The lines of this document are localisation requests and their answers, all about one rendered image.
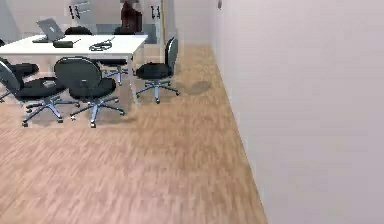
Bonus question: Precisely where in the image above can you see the black swivel office chair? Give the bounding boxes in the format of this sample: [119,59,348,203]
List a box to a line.
[64,26,93,36]
[97,26,137,87]
[0,38,40,103]
[53,56,126,129]
[0,59,81,128]
[132,37,181,105]

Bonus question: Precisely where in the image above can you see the white rectangular table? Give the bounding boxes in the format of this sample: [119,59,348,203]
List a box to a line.
[0,33,149,109]

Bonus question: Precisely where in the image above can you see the dark red tall object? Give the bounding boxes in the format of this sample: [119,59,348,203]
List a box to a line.
[120,0,144,34]

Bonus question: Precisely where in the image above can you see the black flat box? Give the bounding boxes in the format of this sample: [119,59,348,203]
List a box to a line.
[52,38,82,49]

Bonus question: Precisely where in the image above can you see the grey open laptop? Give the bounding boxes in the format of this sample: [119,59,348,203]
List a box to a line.
[32,17,66,44]

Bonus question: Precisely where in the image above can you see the white cupboard with black handles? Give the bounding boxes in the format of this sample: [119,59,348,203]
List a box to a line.
[65,0,98,26]
[145,0,164,44]

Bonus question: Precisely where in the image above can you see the black wire-rim glasses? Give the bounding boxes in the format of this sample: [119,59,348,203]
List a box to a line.
[88,36,116,52]

